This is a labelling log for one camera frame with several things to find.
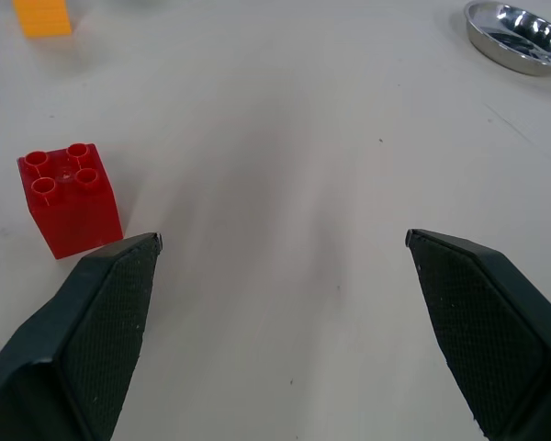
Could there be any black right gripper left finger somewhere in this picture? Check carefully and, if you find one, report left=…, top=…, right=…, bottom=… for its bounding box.
left=0, top=232, right=163, bottom=441

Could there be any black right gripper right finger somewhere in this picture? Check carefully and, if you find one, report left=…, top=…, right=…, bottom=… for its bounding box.
left=404, top=228, right=551, bottom=441

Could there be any red toy brick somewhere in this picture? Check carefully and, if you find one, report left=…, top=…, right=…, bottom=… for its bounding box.
left=17, top=142, right=125, bottom=261

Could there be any shiny metal bowl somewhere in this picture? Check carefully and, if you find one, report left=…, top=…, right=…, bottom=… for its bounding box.
left=463, top=0, right=551, bottom=77

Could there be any yellow toy building block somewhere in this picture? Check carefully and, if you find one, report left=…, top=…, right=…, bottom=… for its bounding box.
left=11, top=0, right=73, bottom=39

